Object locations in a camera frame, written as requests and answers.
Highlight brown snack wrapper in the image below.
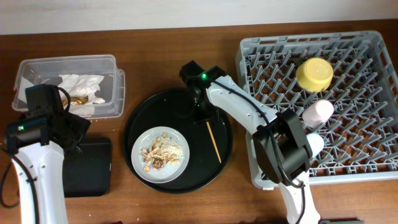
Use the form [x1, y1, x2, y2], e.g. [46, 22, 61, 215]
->
[62, 96, 88, 106]

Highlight white napkin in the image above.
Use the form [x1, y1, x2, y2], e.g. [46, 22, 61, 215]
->
[18, 73, 106, 116]

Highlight wooden chopstick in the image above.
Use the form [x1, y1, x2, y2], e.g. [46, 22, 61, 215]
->
[206, 121, 222, 164]

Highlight food scraps and rice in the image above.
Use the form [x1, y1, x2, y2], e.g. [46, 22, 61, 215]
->
[141, 133, 183, 172]

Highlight grey plate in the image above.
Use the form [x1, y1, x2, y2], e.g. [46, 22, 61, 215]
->
[130, 126, 190, 184]

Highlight yellow bowl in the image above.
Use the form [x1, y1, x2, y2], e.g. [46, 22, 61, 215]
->
[295, 57, 333, 92]

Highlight pink cup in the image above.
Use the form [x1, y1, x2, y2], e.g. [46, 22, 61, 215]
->
[302, 100, 334, 128]

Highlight light blue cup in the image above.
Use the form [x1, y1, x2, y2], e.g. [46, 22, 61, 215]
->
[307, 133, 325, 157]

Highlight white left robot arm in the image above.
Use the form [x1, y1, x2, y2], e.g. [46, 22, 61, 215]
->
[4, 84, 91, 223]

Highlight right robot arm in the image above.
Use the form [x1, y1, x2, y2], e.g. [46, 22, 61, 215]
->
[179, 61, 324, 223]

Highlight grey plastic dishwasher rack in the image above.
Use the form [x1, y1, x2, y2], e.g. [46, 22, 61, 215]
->
[236, 30, 397, 185]

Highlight clear plastic bin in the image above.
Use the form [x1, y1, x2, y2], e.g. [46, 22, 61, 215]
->
[12, 55, 126, 119]

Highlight round black tray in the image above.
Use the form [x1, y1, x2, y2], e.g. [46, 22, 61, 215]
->
[123, 88, 233, 194]

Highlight black rectangular tray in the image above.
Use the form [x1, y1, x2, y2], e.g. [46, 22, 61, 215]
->
[63, 137, 113, 198]

